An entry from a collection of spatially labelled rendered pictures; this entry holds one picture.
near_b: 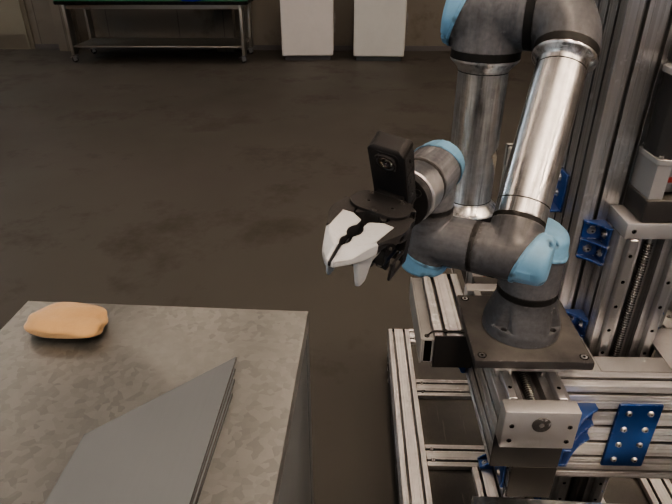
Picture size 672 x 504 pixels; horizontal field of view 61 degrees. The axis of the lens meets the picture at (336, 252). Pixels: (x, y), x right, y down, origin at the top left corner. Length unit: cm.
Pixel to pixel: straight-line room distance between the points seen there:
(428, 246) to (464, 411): 143
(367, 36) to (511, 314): 830
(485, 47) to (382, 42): 831
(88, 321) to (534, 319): 85
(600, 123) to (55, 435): 110
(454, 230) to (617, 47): 52
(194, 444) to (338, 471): 138
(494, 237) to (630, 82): 50
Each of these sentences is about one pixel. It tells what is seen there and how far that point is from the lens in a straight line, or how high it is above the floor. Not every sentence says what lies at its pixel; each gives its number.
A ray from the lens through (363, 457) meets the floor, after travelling 230.
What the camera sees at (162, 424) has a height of 107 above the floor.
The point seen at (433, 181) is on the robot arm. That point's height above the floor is 146.
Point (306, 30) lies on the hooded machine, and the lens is 929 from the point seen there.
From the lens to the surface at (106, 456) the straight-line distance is 94.
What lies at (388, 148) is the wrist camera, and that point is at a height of 153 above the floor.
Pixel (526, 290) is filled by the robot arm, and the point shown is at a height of 116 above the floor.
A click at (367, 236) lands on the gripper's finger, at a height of 146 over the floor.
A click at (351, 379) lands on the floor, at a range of 260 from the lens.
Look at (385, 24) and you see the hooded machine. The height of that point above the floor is 54.
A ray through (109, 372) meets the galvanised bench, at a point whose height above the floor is 105.
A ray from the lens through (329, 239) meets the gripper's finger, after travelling 58.
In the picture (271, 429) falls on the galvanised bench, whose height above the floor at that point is 105.
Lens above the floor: 173
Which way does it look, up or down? 29 degrees down
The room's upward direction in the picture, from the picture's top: straight up
